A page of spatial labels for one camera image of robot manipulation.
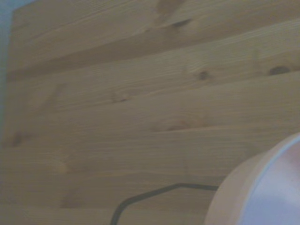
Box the pink bowl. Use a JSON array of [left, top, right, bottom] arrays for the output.
[[204, 132, 300, 225]]

